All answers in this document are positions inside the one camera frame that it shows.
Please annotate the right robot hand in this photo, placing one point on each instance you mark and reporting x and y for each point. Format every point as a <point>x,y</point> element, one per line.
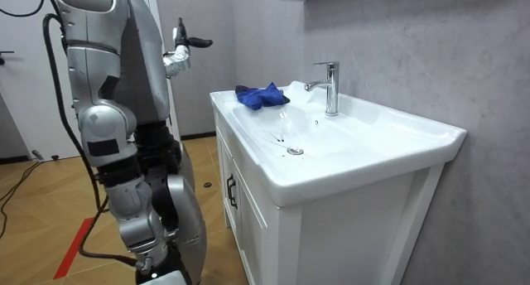
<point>165,276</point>

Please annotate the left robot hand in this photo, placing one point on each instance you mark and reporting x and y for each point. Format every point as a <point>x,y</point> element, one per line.
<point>187,40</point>

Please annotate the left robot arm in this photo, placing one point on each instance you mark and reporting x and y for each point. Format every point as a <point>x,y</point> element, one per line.
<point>177,61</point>

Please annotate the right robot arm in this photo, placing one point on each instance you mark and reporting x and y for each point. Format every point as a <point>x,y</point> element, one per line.
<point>105,123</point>

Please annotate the robot body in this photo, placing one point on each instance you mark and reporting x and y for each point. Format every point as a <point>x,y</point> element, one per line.
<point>143,69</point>

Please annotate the robot legs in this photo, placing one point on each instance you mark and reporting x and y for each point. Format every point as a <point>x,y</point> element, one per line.
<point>188,210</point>

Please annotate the blue cloth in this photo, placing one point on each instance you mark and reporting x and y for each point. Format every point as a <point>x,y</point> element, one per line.
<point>261,96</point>

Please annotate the red floor tape strip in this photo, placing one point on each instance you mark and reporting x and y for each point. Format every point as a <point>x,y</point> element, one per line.
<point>72,249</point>

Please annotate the small black floor disc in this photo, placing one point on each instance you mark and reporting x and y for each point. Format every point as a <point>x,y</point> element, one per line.
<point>207,185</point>

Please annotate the chrome faucet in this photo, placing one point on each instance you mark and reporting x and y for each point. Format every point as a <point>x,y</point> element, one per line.
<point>331,90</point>

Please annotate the chrome basin drain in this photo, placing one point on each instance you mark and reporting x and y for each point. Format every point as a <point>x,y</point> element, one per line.
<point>295,151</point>

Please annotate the white door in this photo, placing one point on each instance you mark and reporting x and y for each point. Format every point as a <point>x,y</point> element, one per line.
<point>29,90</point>

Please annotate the metal door stopper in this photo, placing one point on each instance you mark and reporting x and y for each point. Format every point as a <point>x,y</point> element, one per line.
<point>37,154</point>

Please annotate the white vanity cabinet with basin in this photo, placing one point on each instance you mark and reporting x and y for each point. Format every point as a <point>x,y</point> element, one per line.
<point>331,185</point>

